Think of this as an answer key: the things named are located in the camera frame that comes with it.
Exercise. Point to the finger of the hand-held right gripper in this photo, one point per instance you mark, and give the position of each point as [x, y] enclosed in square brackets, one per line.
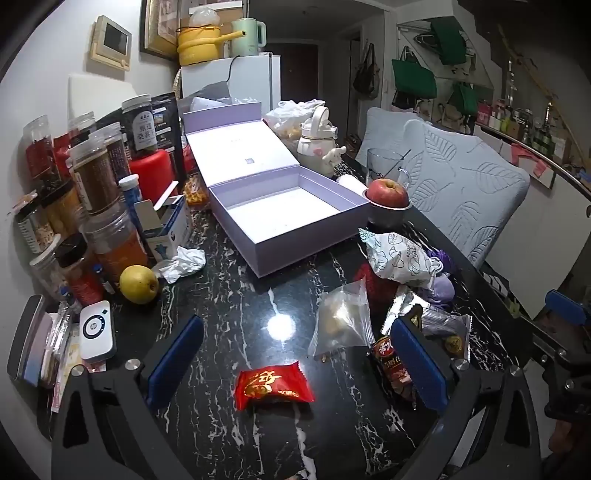
[565, 305]
[561, 355]

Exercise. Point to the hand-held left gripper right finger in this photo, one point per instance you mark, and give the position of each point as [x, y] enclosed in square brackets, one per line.
[418, 364]

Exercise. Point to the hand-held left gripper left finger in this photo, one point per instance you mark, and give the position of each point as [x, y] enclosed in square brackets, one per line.
[173, 357]

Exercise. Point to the dark red snack packet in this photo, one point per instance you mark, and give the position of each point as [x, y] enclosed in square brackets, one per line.
[387, 364]

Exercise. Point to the lavender sachet pouch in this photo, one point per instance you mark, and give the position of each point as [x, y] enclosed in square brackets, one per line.
[438, 288]

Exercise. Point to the red fuzzy scrunchie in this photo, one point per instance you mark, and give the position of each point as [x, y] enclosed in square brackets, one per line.
[383, 291]

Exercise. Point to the clear pastry bag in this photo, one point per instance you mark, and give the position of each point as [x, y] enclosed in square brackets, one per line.
[339, 318]

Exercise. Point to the white printed snack packet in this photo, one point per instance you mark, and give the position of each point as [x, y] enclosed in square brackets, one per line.
[399, 263]

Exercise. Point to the lavender gift box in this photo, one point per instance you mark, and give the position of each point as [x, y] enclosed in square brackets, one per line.
[277, 203]

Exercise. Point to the yellow lemon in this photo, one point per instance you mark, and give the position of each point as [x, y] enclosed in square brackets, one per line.
[138, 285]

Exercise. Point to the white pocket device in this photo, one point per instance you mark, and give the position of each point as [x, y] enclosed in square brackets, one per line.
[97, 330]

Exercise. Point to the crumpled white tissue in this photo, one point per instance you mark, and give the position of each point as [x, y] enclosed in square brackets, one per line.
[182, 263]

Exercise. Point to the blue and white carton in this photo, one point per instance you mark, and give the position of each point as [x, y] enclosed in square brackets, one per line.
[173, 226]

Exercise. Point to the pink cloth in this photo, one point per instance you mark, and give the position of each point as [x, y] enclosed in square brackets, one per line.
[531, 159]

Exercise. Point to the metal bowl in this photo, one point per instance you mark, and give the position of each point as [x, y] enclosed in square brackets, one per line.
[385, 216]

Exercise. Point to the waffle snack packet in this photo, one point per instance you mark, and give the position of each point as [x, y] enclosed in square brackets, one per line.
[194, 191]

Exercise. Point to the row of small bottles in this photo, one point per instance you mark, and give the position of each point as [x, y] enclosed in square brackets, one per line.
[540, 138]

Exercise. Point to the blue tablet tube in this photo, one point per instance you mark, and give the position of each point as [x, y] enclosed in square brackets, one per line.
[129, 194]

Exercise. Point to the red apple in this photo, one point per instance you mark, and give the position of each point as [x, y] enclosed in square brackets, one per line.
[388, 194]

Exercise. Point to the red canister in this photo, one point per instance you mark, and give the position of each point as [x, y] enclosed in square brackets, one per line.
[150, 175]

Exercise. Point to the white paper roll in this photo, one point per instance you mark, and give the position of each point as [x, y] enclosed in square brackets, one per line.
[351, 184]

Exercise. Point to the cluster of clear food jars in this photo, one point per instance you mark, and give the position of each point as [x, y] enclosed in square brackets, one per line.
[94, 180]

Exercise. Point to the glass mug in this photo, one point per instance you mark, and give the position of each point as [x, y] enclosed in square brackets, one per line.
[381, 164]

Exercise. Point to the black foil pouch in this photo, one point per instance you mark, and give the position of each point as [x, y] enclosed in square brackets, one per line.
[164, 120]

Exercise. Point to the white cartoon water bottle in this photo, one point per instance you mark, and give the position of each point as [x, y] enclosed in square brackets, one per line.
[316, 145]

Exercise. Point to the white plastic food bag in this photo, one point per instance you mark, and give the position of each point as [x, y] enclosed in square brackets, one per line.
[286, 120]

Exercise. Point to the grey plastic mailer bag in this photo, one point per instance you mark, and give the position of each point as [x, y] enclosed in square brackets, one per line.
[207, 94]

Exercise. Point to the white fridge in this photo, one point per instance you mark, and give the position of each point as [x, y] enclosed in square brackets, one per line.
[254, 78]

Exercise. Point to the dark hanging bag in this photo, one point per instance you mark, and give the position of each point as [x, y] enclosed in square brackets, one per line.
[367, 74]

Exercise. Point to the yellow pot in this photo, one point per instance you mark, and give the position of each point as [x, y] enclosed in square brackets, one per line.
[198, 46]

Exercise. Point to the dark wooden door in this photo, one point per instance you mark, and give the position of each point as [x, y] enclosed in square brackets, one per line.
[300, 69]

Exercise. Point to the framed picture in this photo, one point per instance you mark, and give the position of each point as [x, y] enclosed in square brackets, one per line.
[161, 27]

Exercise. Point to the pale green kettle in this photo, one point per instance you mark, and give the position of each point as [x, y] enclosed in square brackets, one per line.
[249, 34]

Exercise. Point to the clear plastic bag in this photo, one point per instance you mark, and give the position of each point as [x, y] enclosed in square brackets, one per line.
[204, 17]

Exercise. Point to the wall intercom panel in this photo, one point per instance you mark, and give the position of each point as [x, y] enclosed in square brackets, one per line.
[113, 39]

